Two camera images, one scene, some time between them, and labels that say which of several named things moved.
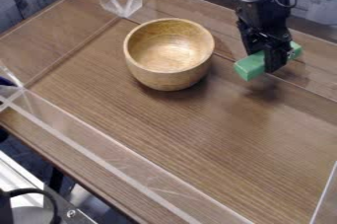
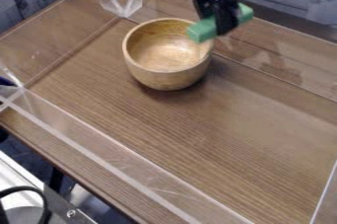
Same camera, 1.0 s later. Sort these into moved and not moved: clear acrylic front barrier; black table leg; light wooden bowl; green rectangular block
Moved: green rectangular block
Not moved: clear acrylic front barrier; black table leg; light wooden bowl
